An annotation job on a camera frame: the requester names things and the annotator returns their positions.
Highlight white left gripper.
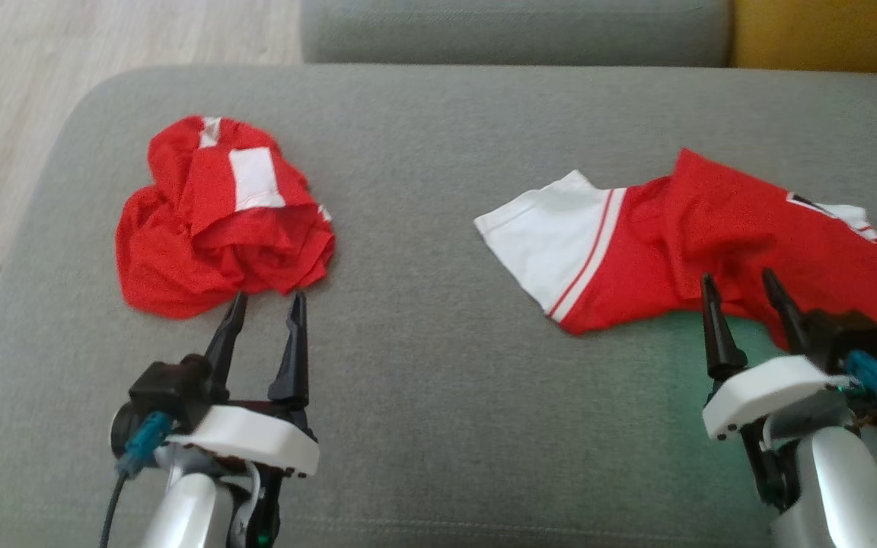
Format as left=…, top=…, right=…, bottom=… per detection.
left=164, top=292, right=321, bottom=548

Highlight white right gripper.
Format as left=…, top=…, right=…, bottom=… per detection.
left=700, top=268, right=858, bottom=512

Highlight red jersey with white sleeves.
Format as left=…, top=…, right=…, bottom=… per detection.
left=473, top=148, right=877, bottom=444

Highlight red shorts with white stripes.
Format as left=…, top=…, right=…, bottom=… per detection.
left=114, top=114, right=337, bottom=320

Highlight grey sofa seat cushion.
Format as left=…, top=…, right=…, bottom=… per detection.
left=0, top=64, right=877, bottom=548

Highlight yellow cushion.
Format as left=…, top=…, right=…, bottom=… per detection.
left=728, top=0, right=877, bottom=78

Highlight grey sofa back cushion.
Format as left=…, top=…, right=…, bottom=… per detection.
left=299, top=0, right=734, bottom=69

